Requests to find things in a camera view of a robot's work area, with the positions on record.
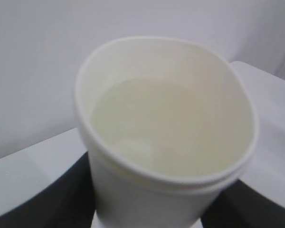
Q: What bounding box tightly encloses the white paper cup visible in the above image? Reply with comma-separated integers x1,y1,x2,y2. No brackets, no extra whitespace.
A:
74,37,259,228

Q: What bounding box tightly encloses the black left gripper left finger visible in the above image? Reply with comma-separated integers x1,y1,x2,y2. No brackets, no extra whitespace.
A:
0,153,95,228

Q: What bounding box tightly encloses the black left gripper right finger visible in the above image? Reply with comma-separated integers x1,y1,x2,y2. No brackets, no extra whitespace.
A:
200,180,285,228

